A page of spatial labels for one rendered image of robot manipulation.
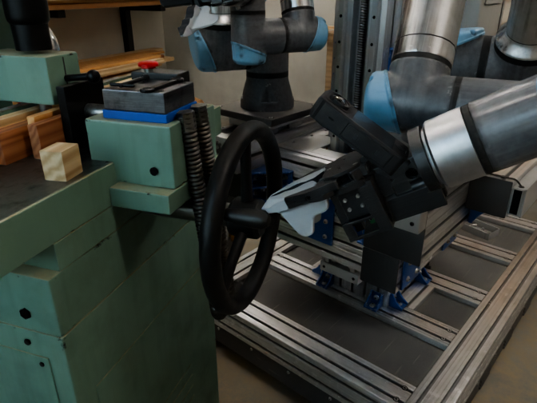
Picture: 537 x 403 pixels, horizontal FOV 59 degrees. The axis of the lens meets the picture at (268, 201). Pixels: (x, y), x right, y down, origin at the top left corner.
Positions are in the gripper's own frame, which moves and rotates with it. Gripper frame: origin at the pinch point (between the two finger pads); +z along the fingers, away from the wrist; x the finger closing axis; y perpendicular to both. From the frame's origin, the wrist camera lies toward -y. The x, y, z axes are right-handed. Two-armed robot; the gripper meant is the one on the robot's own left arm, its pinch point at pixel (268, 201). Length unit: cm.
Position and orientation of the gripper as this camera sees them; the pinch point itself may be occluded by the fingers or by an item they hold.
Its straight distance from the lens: 58.9
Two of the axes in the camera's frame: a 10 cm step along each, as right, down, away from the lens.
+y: 4.7, 8.5, 2.3
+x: 3.2, -4.1, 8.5
